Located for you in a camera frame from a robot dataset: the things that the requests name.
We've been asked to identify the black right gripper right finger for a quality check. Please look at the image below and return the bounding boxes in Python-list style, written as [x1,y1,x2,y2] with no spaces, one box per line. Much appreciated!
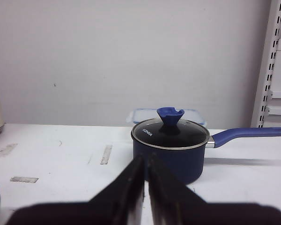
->
[148,153,207,225]

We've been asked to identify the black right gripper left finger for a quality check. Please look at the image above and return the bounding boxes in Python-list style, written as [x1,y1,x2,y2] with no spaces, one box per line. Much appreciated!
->
[89,157,145,225]

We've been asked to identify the dark blue saucepan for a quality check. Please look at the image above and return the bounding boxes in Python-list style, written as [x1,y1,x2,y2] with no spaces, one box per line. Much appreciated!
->
[132,127,281,184]

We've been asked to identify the glass pot lid blue knob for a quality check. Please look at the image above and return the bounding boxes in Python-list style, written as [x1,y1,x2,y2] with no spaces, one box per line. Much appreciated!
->
[131,107,210,150]

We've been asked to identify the clear plastic food container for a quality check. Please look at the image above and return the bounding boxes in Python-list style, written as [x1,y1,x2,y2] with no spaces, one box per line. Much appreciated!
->
[126,108,207,127]

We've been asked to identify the white slotted shelf upright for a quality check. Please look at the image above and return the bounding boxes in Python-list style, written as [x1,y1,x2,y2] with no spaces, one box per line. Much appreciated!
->
[251,0,281,128]

